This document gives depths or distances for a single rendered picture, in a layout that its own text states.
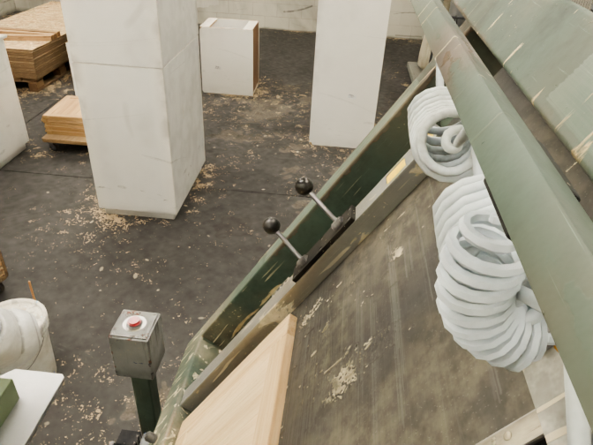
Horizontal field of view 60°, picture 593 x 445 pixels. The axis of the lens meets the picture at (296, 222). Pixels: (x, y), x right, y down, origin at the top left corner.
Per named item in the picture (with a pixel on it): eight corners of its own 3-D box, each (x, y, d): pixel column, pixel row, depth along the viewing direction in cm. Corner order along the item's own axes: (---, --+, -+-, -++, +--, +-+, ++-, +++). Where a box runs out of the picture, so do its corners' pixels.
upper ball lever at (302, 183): (341, 232, 104) (296, 184, 106) (352, 220, 102) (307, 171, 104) (333, 237, 100) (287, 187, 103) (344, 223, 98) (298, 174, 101)
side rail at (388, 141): (236, 339, 161) (205, 322, 158) (507, 49, 106) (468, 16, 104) (231, 353, 156) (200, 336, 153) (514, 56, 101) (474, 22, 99)
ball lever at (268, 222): (306, 268, 109) (266, 222, 112) (317, 258, 108) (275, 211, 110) (297, 274, 106) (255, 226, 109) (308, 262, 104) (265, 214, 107)
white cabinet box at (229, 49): (211, 79, 628) (208, 17, 588) (258, 83, 625) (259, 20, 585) (202, 92, 590) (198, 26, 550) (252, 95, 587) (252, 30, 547)
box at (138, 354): (130, 349, 169) (123, 307, 159) (166, 352, 168) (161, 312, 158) (116, 378, 159) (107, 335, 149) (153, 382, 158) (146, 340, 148)
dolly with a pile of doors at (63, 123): (73, 124, 498) (67, 94, 481) (126, 129, 495) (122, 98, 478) (41, 152, 446) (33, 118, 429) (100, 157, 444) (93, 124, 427)
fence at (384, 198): (198, 396, 139) (184, 389, 138) (451, 135, 92) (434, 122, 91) (192, 412, 135) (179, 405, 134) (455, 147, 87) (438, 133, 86)
